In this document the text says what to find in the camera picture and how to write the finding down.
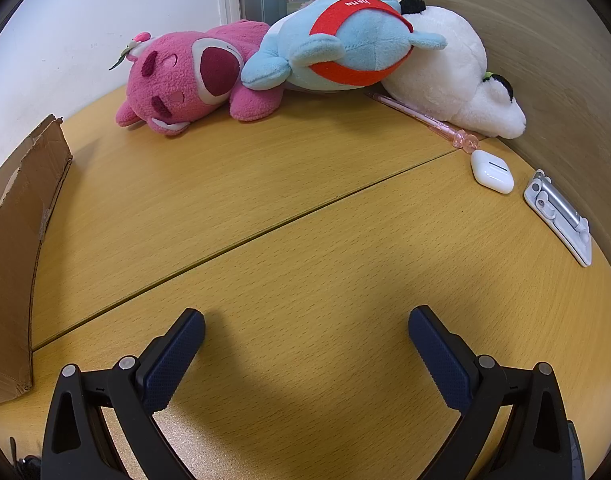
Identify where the cardboard box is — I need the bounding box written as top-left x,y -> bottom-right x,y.
0,115 -> 73,404

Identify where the blue plush with red band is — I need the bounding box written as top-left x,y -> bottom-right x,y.
241,0 -> 447,92

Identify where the white folding phone stand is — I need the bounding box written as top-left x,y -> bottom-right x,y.
523,169 -> 592,268

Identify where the white earbuds case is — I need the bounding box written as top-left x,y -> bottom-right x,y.
470,150 -> 515,195

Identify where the pink pen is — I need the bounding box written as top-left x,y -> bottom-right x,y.
367,91 -> 479,154

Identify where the pink bear plush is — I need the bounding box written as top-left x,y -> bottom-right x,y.
115,20 -> 284,136

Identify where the white plush toy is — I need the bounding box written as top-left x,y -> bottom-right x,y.
383,0 -> 527,139

